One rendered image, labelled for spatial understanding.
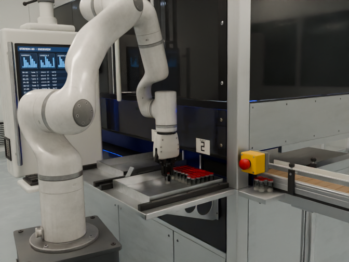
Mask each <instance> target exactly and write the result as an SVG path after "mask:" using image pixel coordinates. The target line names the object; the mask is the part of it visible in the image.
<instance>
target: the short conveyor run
mask: <svg viewBox="0 0 349 262"><path fill-rule="evenodd" d="M311 161H312V162H313V163H310V167H308V166H303V165H299V164H294V163H289V162H284V161H279V160H274V164H273V163H269V168H271V169H269V170H268V172H264V173H260V174H257V177H259V176H262V177H264V178H268V179H273V190H276V191H279V192H283V193H285V198H284V199H281V200H279V201H281V202H284V203H287V204H290V205H293V206H297V207H300V208H303V209H306V210H309V211H312V212H315V213H319V214H322V215H325V216H328V217H331V218H334V219H337V220H341V221H344V222H347V223H349V175H345V174H340V173H335V172H331V171H326V170H323V169H317V164H315V162H316V161H317V158H316V157H311Z"/></svg>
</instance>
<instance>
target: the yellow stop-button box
mask: <svg viewBox="0 0 349 262"><path fill-rule="evenodd" d="M241 159H248V160H249V162H250V167H249V169H246V170H243V169H241V171H242V172H246V173H250V174H254V175H257V174H260V173H264V172H268V164H269V153H268V152H263V151H258V150H251V151H245V152H242V153H241Z"/></svg>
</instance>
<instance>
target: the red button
mask: <svg viewBox="0 0 349 262"><path fill-rule="evenodd" d="M239 167H240V168H241V169H243V170H246V169H249V167H250V162H249V160H248V159H241V160H240V161H239Z"/></svg>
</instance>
